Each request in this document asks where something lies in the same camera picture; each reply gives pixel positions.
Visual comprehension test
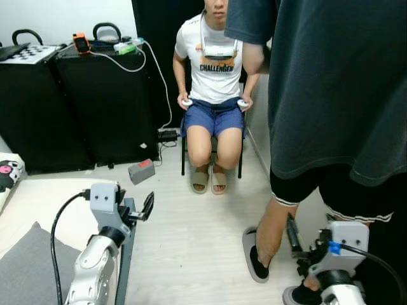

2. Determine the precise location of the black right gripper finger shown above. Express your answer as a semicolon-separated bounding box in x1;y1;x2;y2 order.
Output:
286;213;304;259

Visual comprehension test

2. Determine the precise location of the seated person in white shirt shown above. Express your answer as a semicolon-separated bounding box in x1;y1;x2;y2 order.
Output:
173;0;255;194

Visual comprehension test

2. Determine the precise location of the green white device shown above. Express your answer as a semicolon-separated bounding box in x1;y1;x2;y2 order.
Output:
113;39;146;55

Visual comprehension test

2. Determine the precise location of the grey pillow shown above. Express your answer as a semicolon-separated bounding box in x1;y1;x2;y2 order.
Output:
0;221;86;305

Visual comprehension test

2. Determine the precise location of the standing person in dark shirt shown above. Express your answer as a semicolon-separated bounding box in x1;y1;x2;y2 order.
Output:
224;0;407;305

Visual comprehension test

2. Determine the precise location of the beige slide sandal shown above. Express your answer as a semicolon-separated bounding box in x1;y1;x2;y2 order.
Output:
211;166;228;195
190;166;209;194

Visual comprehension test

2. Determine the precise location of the orange black handheld device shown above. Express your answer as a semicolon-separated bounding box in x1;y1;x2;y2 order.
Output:
72;32;91;55

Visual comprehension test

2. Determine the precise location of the beige sheeted bed mattress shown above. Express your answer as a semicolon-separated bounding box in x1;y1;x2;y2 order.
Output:
0;177;125;305

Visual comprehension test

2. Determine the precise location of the black power adapter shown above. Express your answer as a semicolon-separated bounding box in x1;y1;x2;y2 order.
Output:
158;128;180;143

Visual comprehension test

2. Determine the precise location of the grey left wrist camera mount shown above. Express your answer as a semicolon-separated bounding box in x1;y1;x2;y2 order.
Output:
89;183;123;231

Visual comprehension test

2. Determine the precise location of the seated person right hand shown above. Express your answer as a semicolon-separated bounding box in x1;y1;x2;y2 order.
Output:
177;94;194;109

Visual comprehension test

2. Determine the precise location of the tall black wardrobe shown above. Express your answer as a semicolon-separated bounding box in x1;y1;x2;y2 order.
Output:
132;0;210;131

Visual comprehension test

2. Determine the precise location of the black chair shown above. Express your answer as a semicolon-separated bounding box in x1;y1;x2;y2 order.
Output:
180;54;247;179

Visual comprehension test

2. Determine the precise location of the black white checkerboard sheet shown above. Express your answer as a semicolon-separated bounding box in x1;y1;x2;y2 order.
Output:
0;43;64;64

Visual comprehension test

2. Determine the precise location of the black cabinet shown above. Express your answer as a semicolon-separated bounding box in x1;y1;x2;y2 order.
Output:
0;46;96;173
56;46;161;167

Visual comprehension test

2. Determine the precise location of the folded cartoon print blanket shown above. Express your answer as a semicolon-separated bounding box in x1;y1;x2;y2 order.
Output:
0;152;26;214

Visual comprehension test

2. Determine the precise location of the white cable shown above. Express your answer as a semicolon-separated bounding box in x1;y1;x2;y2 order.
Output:
89;39;174;131

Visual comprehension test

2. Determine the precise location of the seated person left hand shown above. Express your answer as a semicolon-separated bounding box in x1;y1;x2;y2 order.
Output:
237;94;254;112

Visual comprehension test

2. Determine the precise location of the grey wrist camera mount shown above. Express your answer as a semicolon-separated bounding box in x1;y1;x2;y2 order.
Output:
89;183;123;231
328;220;370;273

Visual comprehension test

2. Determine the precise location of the grey box with red label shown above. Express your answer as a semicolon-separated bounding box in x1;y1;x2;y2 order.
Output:
128;159;156;186

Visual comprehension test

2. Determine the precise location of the white VR headset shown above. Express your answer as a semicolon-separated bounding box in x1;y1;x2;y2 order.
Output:
198;13;242;64

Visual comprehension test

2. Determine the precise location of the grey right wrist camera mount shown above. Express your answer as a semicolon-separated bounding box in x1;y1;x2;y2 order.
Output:
328;220;370;273

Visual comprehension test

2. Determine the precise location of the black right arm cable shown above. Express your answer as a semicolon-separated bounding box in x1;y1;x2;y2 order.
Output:
331;240;407;305

